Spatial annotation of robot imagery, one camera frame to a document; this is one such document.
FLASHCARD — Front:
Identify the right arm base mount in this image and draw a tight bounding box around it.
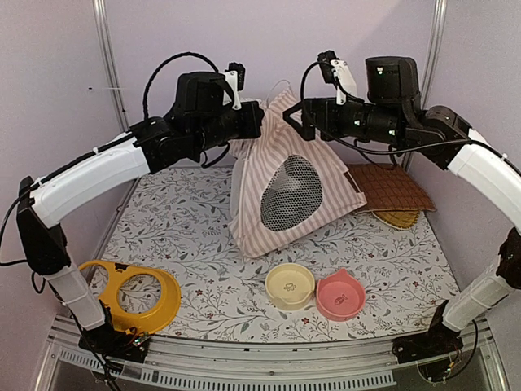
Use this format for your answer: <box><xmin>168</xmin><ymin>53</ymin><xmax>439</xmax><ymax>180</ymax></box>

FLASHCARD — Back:
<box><xmin>392</xmin><ymin>301</ymin><xmax>463</xmax><ymax>363</ymax></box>

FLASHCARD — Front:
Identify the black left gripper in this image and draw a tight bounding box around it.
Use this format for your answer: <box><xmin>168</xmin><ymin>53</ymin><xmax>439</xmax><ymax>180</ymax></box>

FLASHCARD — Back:
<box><xmin>194</xmin><ymin>99</ymin><xmax>265</xmax><ymax>154</ymax></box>

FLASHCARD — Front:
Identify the right aluminium frame post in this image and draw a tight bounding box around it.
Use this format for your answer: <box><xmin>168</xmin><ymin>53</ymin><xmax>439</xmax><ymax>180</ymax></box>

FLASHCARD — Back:
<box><xmin>406</xmin><ymin>0</ymin><xmax>449</xmax><ymax>172</ymax></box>

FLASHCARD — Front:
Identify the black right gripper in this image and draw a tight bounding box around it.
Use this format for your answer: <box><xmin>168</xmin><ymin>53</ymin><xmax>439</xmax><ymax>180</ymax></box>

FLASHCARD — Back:
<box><xmin>282</xmin><ymin>96</ymin><xmax>405</xmax><ymax>146</ymax></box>

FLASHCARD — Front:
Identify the brown woven mat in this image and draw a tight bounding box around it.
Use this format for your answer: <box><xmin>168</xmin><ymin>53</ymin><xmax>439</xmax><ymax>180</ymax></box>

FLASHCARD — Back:
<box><xmin>348</xmin><ymin>164</ymin><xmax>436</xmax><ymax>214</ymax></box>

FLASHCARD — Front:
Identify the yellow bamboo mat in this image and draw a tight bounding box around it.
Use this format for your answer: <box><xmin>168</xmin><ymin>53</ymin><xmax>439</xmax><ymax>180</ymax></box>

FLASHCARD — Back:
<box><xmin>372</xmin><ymin>210</ymin><xmax>420</xmax><ymax>231</ymax></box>

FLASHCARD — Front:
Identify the cream pet bowl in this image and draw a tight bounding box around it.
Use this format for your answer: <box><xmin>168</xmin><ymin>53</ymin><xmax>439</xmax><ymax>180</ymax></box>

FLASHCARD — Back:
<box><xmin>265</xmin><ymin>263</ymin><xmax>315</xmax><ymax>311</ymax></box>

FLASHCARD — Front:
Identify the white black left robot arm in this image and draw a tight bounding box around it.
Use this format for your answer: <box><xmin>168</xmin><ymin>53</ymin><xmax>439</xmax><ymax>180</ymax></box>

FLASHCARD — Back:
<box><xmin>16</xmin><ymin>68</ymin><xmax>264</xmax><ymax>354</ymax></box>

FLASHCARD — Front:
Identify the yellow double bowl holder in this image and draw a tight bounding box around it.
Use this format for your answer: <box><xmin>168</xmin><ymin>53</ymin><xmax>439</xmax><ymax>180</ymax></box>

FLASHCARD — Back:
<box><xmin>79</xmin><ymin>260</ymin><xmax>182</xmax><ymax>334</ymax></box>

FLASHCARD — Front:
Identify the aluminium front rail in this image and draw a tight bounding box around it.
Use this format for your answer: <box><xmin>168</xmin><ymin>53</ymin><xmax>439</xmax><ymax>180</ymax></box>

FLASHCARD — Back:
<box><xmin>34</xmin><ymin>315</ymin><xmax>508</xmax><ymax>391</ymax></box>

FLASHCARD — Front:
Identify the pink pet bowl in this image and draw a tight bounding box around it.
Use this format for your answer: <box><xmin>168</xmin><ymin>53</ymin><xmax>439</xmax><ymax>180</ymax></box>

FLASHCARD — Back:
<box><xmin>316</xmin><ymin>268</ymin><xmax>366</xmax><ymax>322</ymax></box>

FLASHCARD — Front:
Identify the left aluminium frame post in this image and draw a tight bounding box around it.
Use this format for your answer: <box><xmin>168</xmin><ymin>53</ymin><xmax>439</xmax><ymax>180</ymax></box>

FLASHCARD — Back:
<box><xmin>91</xmin><ymin>0</ymin><xmax>133</xmax><ymax>131</ymax></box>

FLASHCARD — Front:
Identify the white tent pole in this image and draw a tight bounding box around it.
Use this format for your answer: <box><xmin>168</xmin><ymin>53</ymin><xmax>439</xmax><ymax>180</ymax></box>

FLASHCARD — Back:
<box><xmin>88</xmin><ymin>79</ymin><xmax>292</xmax><ymax>103</ymax></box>

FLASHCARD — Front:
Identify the pink striped pet tent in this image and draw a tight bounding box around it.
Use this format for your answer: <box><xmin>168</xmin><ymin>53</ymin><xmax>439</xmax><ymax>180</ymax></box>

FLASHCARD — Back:
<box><xmin>229</xmin><ymin>87</ymin><xmax>366</xmax><ymax>258</ymax></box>

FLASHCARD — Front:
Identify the aluminium frame post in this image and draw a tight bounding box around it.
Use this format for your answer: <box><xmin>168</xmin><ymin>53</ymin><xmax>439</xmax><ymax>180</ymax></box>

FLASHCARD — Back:
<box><xmin>91</xmin><ymin>0</ymin><xmax>133</xmax><ymax>131</ymax></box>
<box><xmin>406</xmin><ymin>0</ymin><xmax>449</xmax><ymax>172</ymax></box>

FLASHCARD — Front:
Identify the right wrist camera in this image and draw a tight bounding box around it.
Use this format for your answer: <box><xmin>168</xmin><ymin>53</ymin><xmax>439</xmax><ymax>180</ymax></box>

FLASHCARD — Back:
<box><xmin>317</xmin><ymin>50</ymin><xmax>358</xmax><ymax>105</ymax></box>

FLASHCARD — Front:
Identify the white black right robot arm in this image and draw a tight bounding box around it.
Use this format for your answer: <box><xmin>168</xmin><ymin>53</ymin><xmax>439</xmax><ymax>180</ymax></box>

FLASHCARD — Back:
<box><xmin>283</xmin><ymin>51</ymin><xmax>520</xmax><ymax>355</ymax></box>

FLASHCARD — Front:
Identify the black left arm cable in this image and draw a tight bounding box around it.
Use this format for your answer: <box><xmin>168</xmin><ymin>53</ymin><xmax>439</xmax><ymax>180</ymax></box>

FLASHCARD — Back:
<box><xmin>142</xmin><ymin>51</ymin><xmax>223</xmax><ymax>119</ymax></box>

